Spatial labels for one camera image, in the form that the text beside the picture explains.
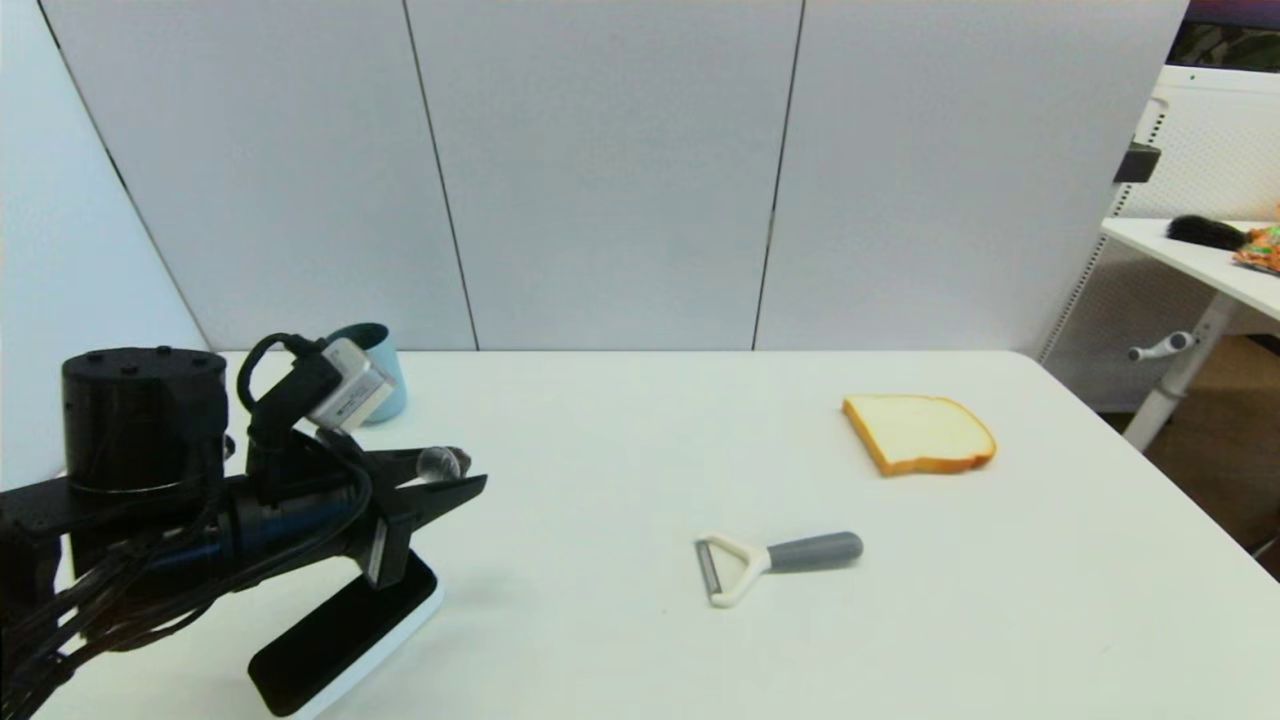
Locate black and white board eraser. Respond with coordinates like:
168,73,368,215
247,548,446,719

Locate light blue plastic cup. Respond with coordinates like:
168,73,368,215
325,322,409,426

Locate slice of white bread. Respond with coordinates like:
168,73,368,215
841,394,998,477

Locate small black box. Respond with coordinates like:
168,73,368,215
1115,141,1163,183

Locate white side table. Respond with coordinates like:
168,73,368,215
1101,217,1280,453

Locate black bristle brush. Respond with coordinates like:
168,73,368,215
1167,214,1250,251

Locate white perforated panel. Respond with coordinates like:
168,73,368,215
1040,65,1280,413

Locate orange snack packet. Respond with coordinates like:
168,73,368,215
1234,225,1280,275

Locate dark screen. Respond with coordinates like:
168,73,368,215
1167,0,1280,71

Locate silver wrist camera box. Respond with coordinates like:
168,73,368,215
303,337,399,434

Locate white peeler with grey handle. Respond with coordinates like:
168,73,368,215
695,531,865,608

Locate white table crank handle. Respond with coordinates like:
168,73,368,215
1128,331,1197,363

